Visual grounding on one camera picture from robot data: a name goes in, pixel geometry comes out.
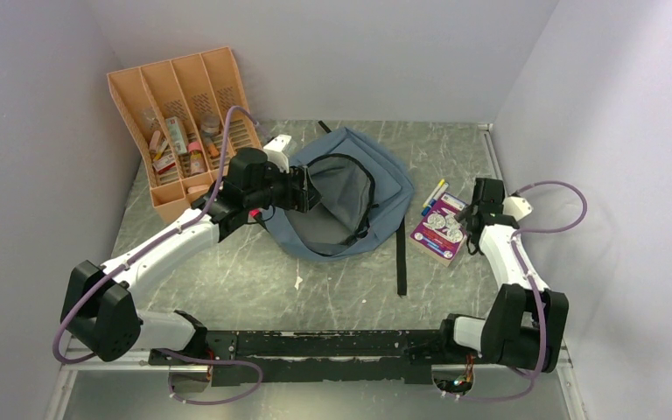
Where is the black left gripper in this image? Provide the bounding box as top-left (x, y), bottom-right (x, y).
top-left (245, 157), bottom-right (323, 212)

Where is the white marker blue cap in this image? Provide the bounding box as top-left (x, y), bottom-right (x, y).
top-left (421, 178), bottom-right (445, 215)

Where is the blue grey student backpack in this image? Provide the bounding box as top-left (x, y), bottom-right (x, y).
top-left (265, 126), bottom-right (416, 263)

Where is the white marker yellow cap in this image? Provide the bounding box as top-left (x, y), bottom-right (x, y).
top-left (430, 182), bottom-right (450, 207)

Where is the purple picture book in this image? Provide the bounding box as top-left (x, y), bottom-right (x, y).
top-left (409, 192), bottom-right (468, 267)

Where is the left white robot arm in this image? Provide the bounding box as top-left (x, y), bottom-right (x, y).
top-left (53, 148), bottom-right (320, 364)

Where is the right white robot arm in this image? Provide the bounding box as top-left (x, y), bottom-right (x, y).
top-left (437, 178), bottom-right (569, 373)

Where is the pink capped glue bottle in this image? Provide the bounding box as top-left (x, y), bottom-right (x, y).
top-left (188, 141), bottom-right (207, 176)

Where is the grey round jar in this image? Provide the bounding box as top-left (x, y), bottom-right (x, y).
top-left (199, 113), bottom-right (221, 137)

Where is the tall white carton box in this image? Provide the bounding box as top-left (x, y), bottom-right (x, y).
top-left (164, 116), bottom-right (188, 155)

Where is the red white small box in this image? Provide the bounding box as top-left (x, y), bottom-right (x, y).
top-left (152, 155), bottom-right (176, 174)

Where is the peach plastic file organizer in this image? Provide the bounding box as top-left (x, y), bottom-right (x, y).
top-left (107, 47), bottom-right (262, 222)

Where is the black mounting base rail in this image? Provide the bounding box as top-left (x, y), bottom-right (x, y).
top-left (149, 327), bottom-right (494, 389)

